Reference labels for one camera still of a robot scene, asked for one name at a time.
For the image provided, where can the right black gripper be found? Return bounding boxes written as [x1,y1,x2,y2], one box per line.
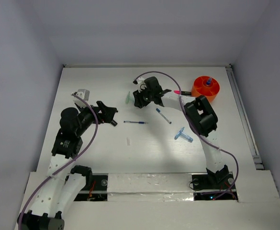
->
[133,85,154,109]

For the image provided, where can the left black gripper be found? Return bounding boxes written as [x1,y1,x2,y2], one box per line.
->
[75,101,116,136]

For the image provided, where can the green translucent pen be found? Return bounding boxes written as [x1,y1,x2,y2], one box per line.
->
[125,92,135,104]

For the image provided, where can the light blue translucent pen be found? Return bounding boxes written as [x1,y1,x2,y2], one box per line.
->
[174,127,193,143]

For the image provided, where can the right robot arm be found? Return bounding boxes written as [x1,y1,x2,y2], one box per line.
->
[133,77,229,191]

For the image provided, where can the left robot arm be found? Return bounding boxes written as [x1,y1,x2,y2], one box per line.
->
[17,100,118,230]

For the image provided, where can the orange black highlighter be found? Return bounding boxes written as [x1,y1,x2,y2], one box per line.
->
[110,120,118,127]

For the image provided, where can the blue capped white marker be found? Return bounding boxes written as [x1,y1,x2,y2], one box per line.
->
[156,108,172,124]

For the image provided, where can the pink black highlighter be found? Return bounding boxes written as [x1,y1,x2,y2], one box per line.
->
[174,90,191,96]

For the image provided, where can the blue ballpoint pen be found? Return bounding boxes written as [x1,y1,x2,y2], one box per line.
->
[123,120,148,124]

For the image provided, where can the clear pen cap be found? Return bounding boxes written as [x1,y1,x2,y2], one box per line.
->
[126,138,131,146]

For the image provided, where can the orange round compartment container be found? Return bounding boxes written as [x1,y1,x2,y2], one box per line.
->
[191,76,220,103]

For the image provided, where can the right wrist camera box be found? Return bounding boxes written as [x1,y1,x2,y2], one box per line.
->
[133,77,145,85]

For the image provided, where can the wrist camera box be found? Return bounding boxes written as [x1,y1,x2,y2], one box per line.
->
[72,89,90,103]
[133,77,145,85]

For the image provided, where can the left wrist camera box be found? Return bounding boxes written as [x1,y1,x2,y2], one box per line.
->
[72,89,90,103]

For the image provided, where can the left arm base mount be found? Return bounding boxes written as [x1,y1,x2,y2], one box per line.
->
[74,174,108,202]

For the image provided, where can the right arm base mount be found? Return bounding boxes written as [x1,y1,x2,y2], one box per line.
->
[189,173,238,201]

